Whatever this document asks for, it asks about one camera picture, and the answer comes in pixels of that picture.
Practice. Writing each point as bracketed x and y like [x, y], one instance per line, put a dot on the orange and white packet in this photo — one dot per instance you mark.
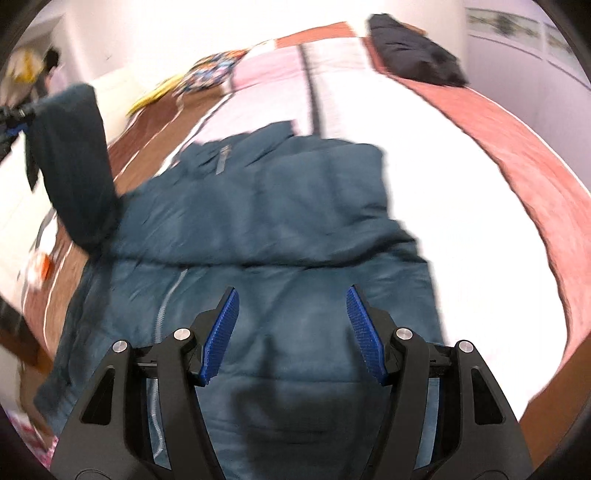
[40, 270]

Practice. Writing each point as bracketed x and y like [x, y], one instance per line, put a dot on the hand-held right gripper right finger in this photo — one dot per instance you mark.
[364, 332]

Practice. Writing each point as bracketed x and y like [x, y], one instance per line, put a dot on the pink white brown blanket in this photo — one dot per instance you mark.
[461, 207]

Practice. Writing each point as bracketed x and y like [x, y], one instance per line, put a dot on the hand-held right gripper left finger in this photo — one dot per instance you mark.
[221, 332]

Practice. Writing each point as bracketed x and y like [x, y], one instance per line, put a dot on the black garment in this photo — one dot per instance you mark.
[411, 50]

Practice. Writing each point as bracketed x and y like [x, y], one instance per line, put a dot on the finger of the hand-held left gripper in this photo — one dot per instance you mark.
[16, 115]

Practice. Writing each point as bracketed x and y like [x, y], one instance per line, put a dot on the teal puffer jacket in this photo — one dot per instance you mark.
[277, 207]

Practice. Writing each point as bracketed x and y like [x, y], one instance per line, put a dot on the yellow cloth item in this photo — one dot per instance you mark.
[152, 94]

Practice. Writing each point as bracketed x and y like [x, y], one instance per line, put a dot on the colourful patterned cloth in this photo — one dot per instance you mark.
[207, 71]

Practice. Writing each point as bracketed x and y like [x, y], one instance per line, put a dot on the yellow and white bag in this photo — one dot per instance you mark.
[21, 67]

